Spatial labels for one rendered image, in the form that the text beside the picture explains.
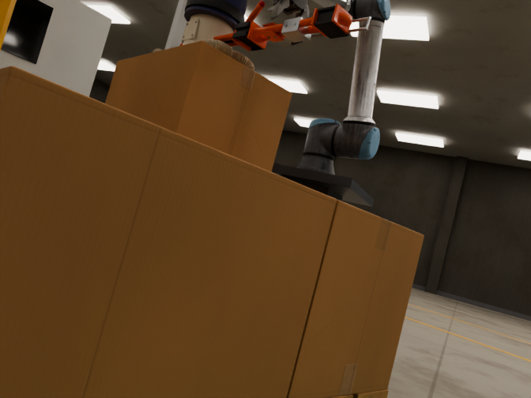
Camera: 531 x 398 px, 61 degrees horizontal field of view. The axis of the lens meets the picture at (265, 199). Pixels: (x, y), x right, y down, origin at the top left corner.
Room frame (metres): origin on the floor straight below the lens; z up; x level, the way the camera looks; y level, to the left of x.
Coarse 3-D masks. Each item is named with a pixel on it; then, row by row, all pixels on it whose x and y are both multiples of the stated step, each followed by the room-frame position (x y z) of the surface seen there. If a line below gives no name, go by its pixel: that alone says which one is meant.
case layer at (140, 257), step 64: (0, 128) 0.46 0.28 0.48; (64, 128) 0.50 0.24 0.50; (128, 128) 0.56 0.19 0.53; (0, 192) 0.47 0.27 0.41; (64, 192) 0.52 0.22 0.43; (128, 192) 0.57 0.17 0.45; (192, 192) 0.64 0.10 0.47; (256, 192) 0.72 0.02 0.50; (0, 256) 0.49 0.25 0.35; (64, 256) 0.53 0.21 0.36; (128, 256) 0.59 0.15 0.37; (192, 256) 0.66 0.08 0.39; (256, 256) 0.75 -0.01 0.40; (320, 256) 0.87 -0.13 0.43; (384, 256) 1.04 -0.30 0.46; (0, 320) 0.50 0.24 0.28; (64, 320) 0.55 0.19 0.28; (128, 320) 0.61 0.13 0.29; (192, 320) 0.68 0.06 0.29; (256, 320) 0.78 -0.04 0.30; (320, 320) 0.91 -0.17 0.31; (384, 320) 1.09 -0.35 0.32; (0, 384) 0.51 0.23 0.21; (64, 384) 0.57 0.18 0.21; (128, 384) 0.63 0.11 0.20; (192, 384) 0.71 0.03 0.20; (256, 384) 0.81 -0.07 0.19; (320, 384) 0.95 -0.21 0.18; (384, 384) 1.14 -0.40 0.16
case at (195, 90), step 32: (128, 64) 1.66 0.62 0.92; (160, 64) 1.47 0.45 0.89; (192, 64) 1.31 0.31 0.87; (224, 64) 1.37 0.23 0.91; (128, 96) 1.60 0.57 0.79; (160, 96) 1.42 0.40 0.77; (192, 96) 1.32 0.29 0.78; (224, 96) 1.39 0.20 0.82; (256, 96) 1.47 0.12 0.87; (288, 96) 1.56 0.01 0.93; (192, 128) 1.34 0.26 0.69; (224, 128) 1.41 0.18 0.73; (256, 128) 1.49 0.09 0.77; (256, 160) 1.52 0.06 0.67
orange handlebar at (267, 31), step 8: (344, 16) 1.19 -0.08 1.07; (264, 24) 1.41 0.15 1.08; (272, 24) 1.39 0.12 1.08; (280, 24) 1.35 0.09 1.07; (304, 24) 1.29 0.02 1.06; (256, 32) 1.43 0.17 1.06; (264, 32) 1.40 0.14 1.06; (272, 32) 1.39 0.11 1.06; (280, 32) 1.41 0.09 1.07; (312, 32) 1.32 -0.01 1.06; (224, 40) 1.56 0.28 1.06; (264, 40) 1.47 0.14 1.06; (272, 40) 1.45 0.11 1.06; (280, 40) 1.43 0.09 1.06
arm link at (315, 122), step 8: (312, 120) 2.14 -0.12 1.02; (320, 120) 2.10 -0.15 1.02; (328, 120) 2.10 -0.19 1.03; (312, 128) 2.12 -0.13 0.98; (320, 128) 2.10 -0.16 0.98; (328, 128) 2.09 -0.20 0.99; (336, 128) 2.07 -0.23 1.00; (312, 136) 2.12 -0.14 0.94; (320, 136) 2.09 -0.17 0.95; (328, 136) 2.07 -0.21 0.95; (312, 144) 2.11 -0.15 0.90; (320, 144) 2.10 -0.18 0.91; (328, 144) 2.08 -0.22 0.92; (320, 152) 2.10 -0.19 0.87; (328, 152) 2.10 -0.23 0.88
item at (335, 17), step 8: (328, 8) 1.22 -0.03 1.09; (336, 8) 1.19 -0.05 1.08; (320, 16) 1.24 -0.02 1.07; (328, 16) 1.22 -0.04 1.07; (336, 16) 1.19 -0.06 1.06; (312, 24) 1.24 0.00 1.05; (320, 24) 1.23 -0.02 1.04; (328, 24) 1.22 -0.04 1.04; (336, 24) 1.21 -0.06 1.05; (344, 24) 1.22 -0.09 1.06; (320, 32) 1.28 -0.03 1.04; (328, 32) 1.26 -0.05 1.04; (336, 32) 1.25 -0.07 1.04; (344, 32) 1.24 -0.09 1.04
